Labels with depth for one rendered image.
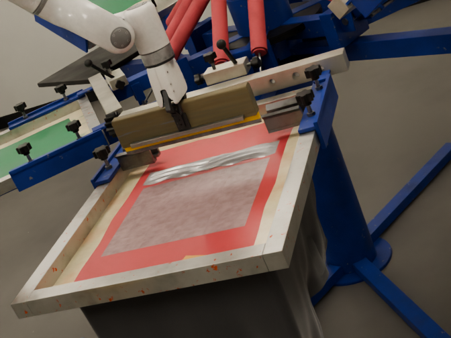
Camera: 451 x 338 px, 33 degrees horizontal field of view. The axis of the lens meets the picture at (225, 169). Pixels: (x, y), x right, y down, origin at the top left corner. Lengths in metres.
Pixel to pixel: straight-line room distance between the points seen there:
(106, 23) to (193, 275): 0.58
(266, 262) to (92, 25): 0.64
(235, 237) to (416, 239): 1.68
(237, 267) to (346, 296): 1.57
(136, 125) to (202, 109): 0.17
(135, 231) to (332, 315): 1.29
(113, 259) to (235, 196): 0.30
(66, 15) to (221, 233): 0.56
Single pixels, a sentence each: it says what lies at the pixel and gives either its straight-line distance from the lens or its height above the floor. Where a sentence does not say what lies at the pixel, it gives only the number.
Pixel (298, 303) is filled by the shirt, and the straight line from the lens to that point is 1.61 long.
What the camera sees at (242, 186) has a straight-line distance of 1.71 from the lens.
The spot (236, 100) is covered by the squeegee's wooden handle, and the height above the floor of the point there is 1.11.
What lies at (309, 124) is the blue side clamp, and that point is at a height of 1.00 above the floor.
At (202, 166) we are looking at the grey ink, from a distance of 1.89.
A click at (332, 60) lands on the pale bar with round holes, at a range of 2.05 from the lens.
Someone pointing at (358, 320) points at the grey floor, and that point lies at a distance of 2.80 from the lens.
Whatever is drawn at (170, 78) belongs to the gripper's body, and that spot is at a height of 1.21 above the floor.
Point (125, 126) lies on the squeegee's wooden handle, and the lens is 1.87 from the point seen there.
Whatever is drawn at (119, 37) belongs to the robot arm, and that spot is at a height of 1.35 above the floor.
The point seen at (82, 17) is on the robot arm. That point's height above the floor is 1.42.
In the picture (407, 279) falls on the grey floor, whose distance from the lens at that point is 2.92.
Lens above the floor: 1.65
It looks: 22 degrees down
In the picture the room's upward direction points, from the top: 23 degrees counter-clockwise
